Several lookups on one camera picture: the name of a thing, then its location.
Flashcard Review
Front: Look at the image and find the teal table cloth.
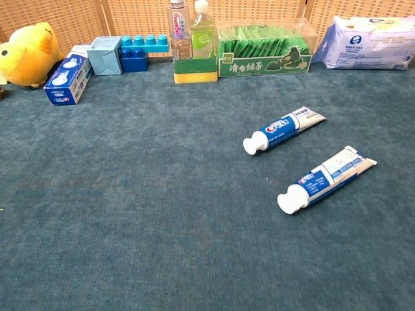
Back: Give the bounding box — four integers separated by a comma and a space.
0, 61, 415, 311

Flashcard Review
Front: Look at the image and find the toothpaste tube large logo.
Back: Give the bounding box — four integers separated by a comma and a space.
243, 106, 327, 157

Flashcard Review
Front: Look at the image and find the yellow chick plush toy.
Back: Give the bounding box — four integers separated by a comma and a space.
0, 21, 65, 89

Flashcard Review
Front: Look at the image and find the green tea bag box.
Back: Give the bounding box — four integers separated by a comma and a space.
216, 18, 318, 78

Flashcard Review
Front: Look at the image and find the pale blue small carton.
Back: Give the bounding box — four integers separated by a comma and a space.
86, 36, 123, 76

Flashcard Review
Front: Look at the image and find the light blue long toy brick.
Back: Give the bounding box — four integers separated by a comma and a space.
120, 34, 170, 58

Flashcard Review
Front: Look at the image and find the white blue tissue pack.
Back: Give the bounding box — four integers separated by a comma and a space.
312, 14, 415, 71

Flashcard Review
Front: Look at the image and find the toothpaste tube pale blue print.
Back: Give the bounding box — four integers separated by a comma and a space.
277, 145, 378, 215

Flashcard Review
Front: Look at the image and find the green yellow sponge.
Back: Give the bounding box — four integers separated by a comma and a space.
173, 56, 219, 84

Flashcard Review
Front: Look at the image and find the green drink bottle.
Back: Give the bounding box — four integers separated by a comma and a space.
190, 0, 216, 60

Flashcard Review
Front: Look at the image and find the woven wicker folding screen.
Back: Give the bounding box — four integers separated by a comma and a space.
0, 0, 415, 59

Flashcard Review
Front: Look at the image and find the clear bottle pink label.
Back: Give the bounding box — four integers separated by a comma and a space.
166, 0, 193, 62

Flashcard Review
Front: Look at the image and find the blue toothpaste carton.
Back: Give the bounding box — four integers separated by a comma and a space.
43, 44, 94, 106

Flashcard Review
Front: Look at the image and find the dark blue toy brick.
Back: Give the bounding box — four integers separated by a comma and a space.
120, 48, 150, 73

